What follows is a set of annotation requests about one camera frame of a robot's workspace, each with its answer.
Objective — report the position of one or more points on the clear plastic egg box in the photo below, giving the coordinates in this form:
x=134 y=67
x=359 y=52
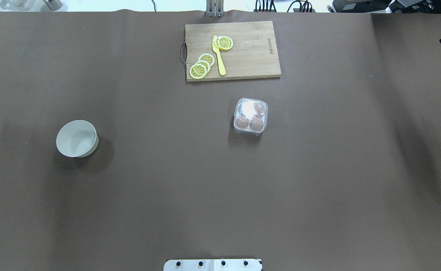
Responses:
x=245 y=106

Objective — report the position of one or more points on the brown egg from bowl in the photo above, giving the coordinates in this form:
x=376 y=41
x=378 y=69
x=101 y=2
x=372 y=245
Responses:
x=242 y=122

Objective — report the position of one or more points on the brown egg rear slot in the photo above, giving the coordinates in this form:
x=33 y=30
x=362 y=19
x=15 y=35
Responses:
x=259 y=110

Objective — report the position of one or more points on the brown egg slot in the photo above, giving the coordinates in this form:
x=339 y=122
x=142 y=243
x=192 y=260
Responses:
x=259 y=110
x=257 y=124

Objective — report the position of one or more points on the brown egg front slot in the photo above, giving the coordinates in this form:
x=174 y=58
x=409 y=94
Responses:
x=257 y=124

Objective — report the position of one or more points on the bamboo cutting board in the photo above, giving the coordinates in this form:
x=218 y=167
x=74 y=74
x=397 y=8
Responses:
x=254 y=54

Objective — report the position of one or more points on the lemon slice top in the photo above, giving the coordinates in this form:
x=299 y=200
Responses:
x=224 y=43

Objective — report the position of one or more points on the yellow plastic knife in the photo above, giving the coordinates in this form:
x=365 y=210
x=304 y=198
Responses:
x=216 y=50

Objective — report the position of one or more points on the lemon slice middle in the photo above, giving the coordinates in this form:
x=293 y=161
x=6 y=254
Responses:
x=209 y=58

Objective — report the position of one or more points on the lemon slice lower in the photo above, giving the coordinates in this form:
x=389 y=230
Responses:
x=205 y=64

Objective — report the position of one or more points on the lemon slice by knife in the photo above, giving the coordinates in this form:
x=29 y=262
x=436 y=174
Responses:
x=197 y=71

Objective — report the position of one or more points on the white ceramic bowl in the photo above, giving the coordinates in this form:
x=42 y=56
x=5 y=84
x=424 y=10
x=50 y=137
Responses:
x=77 y=139

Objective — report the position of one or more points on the small metal cup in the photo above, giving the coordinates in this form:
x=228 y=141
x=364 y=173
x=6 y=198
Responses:
x=53 y=5

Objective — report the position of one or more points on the aluminium frame post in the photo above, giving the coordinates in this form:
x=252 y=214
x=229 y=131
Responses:
x=215 y=8

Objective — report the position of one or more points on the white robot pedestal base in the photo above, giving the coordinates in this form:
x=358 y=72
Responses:
x=213 y=265

